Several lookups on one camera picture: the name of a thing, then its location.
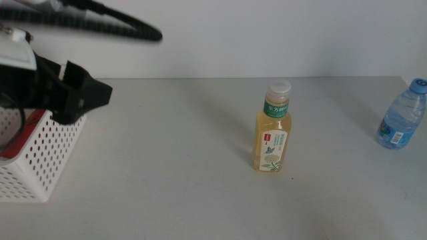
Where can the yellow tea bottle floral label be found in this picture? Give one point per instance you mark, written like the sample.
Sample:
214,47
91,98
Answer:
272,146

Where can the clear water bottle blue cap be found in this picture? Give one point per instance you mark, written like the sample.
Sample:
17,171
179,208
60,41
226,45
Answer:
400,120

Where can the white perforated plastic basket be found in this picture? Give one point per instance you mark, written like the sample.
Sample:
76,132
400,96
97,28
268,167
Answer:
43,156

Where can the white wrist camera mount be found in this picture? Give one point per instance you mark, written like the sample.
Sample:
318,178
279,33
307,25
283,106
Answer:
16,53

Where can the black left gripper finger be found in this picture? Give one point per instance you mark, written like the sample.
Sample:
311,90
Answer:
70,115
88,91

